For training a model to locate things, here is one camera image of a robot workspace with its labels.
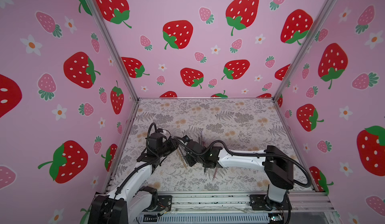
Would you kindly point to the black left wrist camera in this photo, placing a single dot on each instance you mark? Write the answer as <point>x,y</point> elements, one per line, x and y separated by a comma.
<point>156,140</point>

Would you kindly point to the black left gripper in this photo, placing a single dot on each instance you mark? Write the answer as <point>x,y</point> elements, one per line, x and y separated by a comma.
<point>172,146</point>

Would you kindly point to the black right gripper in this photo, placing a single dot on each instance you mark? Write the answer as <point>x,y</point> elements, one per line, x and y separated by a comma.
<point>195,151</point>

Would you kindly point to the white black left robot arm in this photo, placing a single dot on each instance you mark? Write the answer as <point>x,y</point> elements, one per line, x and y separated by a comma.
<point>132,182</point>

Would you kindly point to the yellow pencil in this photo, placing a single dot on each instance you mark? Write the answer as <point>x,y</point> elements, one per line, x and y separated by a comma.
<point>182,159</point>

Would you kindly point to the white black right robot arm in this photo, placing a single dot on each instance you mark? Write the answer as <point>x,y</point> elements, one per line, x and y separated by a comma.
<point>282,171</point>

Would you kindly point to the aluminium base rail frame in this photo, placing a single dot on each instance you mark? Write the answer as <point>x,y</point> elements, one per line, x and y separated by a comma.
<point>240,208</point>

